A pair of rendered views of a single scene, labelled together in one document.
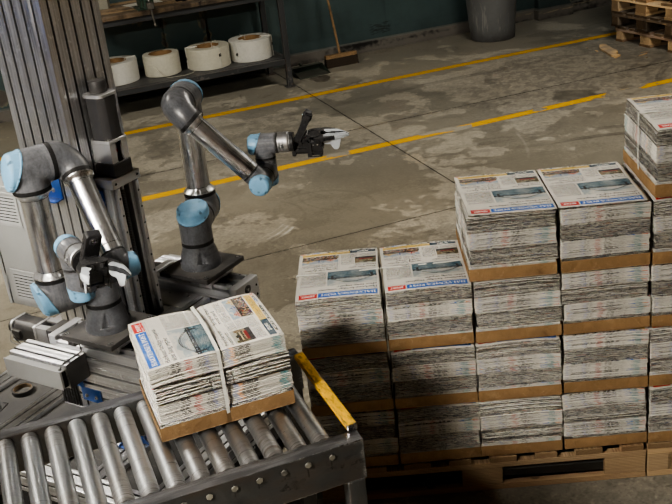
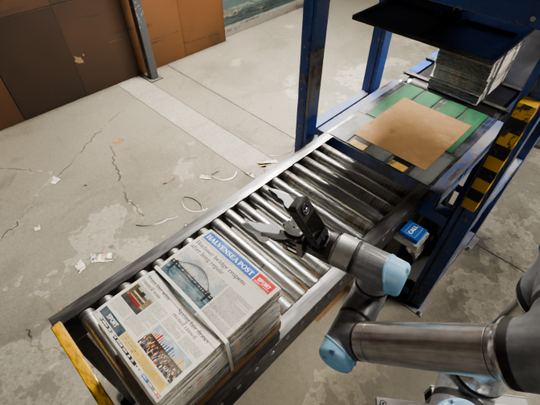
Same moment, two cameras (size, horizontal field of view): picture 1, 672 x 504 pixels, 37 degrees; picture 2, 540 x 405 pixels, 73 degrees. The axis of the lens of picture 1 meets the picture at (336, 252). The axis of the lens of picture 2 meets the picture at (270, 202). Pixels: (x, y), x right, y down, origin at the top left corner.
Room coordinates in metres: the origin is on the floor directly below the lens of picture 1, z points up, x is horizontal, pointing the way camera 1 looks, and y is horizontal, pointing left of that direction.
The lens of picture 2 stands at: (2.89, 0.36, 1.86)
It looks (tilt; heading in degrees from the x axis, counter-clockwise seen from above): 47 degrees down; 153
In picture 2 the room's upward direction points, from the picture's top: straight up
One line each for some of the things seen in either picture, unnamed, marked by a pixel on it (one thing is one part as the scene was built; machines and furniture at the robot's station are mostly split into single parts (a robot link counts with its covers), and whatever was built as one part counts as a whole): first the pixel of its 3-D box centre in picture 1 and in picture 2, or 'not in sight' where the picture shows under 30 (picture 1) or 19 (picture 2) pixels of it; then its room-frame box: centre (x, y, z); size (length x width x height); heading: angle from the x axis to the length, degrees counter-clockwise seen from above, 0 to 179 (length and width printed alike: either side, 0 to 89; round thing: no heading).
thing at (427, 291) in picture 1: (471, 364); not in sight; (3.08, -0.44, 0.42); 1.17 x 0.39 x 0.83; 87
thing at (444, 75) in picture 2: not in sight; (474, 61); (1.68, 2.22, 0.93); 0.38 x 0.30 x 0.26; 109
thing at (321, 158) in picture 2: not in sight; (353, 177); (2.02, 1.21, 0.77); 0.47 x 0.05 x 0.05; 19
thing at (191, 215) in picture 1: (194, 221); not in sight; (3.34, 0.49, 0.98); 0.13 x 0.12 x 0.14; 172
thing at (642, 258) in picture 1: (591, 240); not in sight; (3.06, -0.87, 0.86); 0.38 x 0.29 x 0.04; 178
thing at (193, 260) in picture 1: (199, 251); not in sight; (3.33, 0.49, 0.87); 0.15 x 0.15 x 0.10
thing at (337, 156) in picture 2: not in sight; (362, 170); (2.00, 1.27, 0.77); 0.47 x 0.05 x 0.05; 19
